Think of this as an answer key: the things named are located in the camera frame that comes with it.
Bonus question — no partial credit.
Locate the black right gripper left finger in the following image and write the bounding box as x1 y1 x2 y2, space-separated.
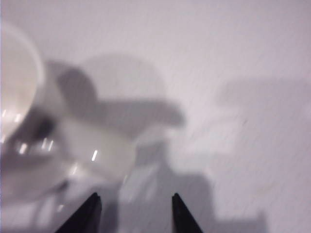
55 192 102 233

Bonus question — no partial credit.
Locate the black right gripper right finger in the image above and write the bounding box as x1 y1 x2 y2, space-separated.
171 193 204 233

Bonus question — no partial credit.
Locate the white Starbucks logo mug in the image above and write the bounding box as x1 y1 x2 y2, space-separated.
0 19 137 203

